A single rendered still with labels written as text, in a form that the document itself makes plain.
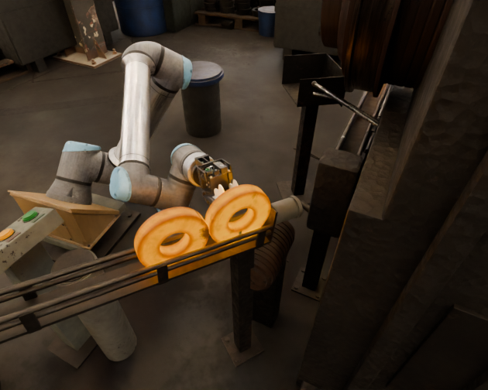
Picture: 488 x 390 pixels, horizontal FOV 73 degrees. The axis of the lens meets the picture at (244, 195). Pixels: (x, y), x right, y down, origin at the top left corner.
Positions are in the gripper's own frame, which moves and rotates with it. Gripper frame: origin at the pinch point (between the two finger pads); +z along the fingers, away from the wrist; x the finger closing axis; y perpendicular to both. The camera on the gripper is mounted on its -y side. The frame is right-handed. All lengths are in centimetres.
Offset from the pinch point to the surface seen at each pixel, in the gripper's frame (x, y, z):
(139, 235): -21.9, 2.8, 0.6
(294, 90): 65, 5, -69
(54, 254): -56, -48, -96
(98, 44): 15, 31, -328
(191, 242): -12.2, -3.5, 0.5
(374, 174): 21.4, 8.1, 18.8
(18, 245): -49, -6, -31
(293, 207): 14.8, -5.7, -0.1
